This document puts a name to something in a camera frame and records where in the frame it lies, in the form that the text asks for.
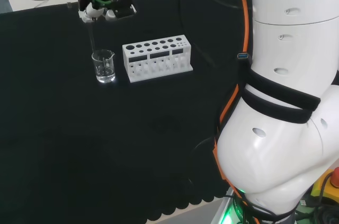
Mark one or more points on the clear glass rod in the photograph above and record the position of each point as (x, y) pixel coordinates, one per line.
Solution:
(92, 36)

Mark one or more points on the white test tube rack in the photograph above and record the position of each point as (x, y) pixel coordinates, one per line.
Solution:
(156, 57)

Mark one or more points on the small grey cloth clip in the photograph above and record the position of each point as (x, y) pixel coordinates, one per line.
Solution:
(69, 5)

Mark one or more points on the small clear glass beaker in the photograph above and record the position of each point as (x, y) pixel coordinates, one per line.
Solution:
(103, 71)

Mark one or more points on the blue usb connector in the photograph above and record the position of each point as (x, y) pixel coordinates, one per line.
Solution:
(243, 55)

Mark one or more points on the black bench cloth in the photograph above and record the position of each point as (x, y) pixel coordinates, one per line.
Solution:
(79, 128)

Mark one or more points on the yellow emergency stop button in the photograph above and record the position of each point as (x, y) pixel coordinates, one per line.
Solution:
(329, 184)

